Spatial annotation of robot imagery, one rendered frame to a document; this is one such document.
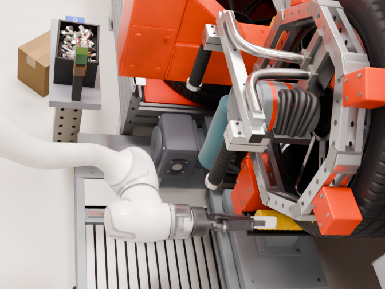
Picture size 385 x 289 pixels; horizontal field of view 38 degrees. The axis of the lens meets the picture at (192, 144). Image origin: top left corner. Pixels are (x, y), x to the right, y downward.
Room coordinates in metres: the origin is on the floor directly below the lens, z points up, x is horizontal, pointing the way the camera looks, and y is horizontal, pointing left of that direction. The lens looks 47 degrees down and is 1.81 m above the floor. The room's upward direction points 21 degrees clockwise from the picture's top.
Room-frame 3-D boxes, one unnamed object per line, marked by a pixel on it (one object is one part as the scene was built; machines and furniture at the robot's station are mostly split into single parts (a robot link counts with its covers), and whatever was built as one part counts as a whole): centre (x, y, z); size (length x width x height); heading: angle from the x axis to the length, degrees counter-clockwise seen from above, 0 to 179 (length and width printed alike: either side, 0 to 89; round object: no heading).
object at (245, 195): (1.17, -0.26, 0.48); 0.16 x 0.12 x 0.17; 114
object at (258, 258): (1.22, -0.38, 0.32); 0.40 x 0.30 x 0.28; 24
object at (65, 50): (1.44, 0.48, 0.51); 0.20 x 0.14 x 0.13; 20
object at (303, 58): (1.20, -0.08, 1.03); 0.19 x 0.18 x 0.11; 114
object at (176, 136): (1.42, -0.07, 0.26); 0.42 x 0.18 x 0.35; 114
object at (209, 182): (0.91, -0.08, 0.83); 0.04 x 0.04 x 0.16
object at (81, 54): (1.29, 0.41, 0.64); 0.04 x 0.04 x 0.04; 24
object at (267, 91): (1.13, -0.16, 0.85); 0.21 x 0.14 x 0.14; 114
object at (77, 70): (1.29, 0.41, 0.59); 0.04 x 0.04 x 0.04; 24
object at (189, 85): (1.22, 0.06, 0.83); 0.04 x 0.04 x 0.16
